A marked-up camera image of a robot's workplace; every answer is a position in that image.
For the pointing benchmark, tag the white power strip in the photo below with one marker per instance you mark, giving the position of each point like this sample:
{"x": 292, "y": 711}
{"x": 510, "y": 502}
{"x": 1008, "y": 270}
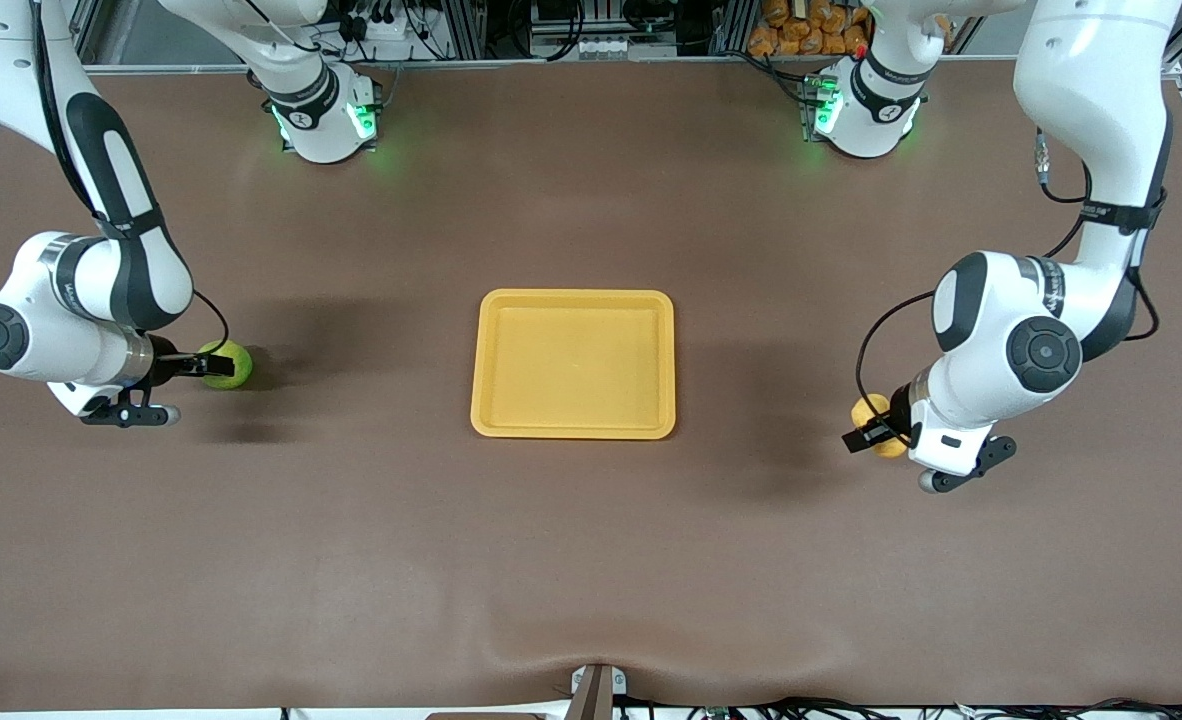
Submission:
{"x": 383, "y": 22}

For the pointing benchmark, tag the yellow plastic tray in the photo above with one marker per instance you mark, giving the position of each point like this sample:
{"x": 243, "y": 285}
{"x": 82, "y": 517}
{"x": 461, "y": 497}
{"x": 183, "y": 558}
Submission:
{"x": 571, "y": 370}

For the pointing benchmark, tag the green apple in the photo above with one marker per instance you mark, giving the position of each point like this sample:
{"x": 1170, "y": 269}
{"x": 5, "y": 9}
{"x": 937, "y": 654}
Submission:
{"x": 236, "y": 348}

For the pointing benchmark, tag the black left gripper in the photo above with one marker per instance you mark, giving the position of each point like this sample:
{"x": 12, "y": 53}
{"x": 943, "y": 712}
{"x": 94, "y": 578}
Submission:
{"x": 886, "y": 428}

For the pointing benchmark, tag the brown table mat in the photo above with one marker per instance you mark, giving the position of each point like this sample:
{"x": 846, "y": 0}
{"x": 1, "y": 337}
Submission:
{"x": 591, "y": 560}

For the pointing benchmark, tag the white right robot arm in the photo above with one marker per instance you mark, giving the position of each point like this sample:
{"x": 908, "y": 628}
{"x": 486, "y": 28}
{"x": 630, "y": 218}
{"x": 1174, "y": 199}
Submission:
{"x": 51, "y": 350}

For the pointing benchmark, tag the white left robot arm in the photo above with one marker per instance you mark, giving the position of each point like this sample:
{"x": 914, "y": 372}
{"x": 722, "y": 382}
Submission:
{"x": 991, "y": 320}

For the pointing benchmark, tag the metal table edge rail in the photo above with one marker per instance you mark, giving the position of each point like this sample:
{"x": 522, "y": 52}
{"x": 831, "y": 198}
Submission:
{"x": 551, "y": 63}

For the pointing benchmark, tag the bag of orange snacks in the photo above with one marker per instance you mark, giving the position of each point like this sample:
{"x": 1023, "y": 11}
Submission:
{"x": 811, "y": 30}

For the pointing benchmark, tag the yellow potato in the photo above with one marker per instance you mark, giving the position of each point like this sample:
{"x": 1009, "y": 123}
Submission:
{"x": 869, "y": 410}

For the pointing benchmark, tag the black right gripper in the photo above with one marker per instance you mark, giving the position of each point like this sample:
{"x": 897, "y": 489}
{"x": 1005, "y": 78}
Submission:
{"x": 164, "y": 365}

